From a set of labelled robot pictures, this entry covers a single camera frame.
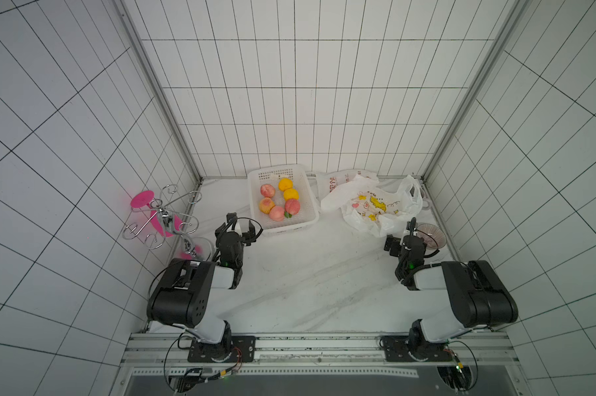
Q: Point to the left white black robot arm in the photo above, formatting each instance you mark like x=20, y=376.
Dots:
x=180, y=301

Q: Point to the white bag red lettering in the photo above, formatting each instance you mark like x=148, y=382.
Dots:
x=335, y=190

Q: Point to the chrome wire glass rack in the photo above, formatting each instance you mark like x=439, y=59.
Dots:
x=193, y=248

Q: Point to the white bag cartoon print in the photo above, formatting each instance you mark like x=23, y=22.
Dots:
x=370, y=209

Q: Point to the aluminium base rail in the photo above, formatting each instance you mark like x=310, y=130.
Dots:
x=478, y=363

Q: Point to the pink wine glass lower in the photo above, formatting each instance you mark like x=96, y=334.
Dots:
x=166, y=223

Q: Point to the black mounting plate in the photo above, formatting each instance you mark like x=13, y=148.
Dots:
x=229, y=351
x=399, y=349

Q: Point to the yellow pink peach front left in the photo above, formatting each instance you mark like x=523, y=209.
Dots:
x=266, y=205

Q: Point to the pink wine glass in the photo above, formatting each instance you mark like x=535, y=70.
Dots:
x=142, y=199
x=166, y=223

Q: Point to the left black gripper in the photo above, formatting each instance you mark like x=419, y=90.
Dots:
x=236, y=229

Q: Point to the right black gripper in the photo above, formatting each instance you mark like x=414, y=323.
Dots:
x=405, y=238

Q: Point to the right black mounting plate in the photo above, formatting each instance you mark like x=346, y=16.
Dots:
x=399, y=349

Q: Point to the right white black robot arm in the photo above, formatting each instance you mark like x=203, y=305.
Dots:
x=477, y=297

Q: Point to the pink wine glass upper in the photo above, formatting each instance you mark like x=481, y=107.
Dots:
x=142, y=199

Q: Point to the pink peach with green leaf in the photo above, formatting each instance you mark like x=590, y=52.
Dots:
x=292, y=208

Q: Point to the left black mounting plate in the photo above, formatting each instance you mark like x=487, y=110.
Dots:
x=229, y=351

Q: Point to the white perforated plastic basket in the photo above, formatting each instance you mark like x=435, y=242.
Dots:
x=308, y=214

